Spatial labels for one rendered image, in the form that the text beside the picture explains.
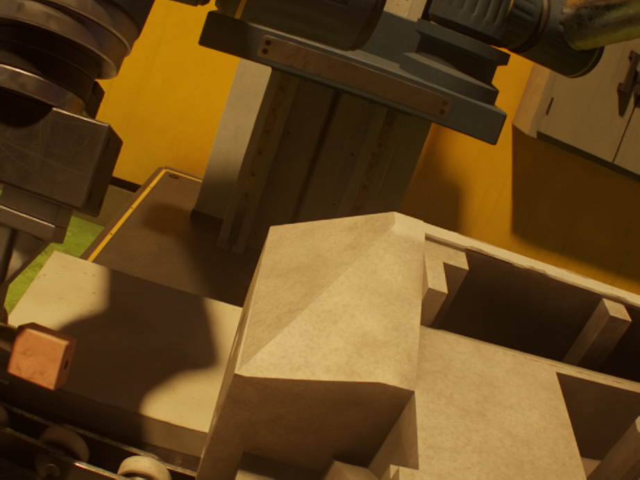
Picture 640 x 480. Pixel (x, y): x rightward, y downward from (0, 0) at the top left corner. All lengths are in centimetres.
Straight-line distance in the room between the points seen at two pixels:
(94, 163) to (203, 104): 212
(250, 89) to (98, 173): 159
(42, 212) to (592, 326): 37
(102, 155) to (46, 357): 13
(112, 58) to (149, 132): 215
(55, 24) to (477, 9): 122
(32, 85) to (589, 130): 219
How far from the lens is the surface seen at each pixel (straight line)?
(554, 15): 163
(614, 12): 155
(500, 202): 261
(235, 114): 196
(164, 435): 52
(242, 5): 58
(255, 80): 194
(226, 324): 65
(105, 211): 268
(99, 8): 38
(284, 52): 144
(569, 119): 238
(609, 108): 243
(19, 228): 38
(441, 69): 148
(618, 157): 249
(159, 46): 248
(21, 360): 42
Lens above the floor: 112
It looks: 18 degrees down
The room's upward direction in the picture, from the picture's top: 19 degrees clockwise
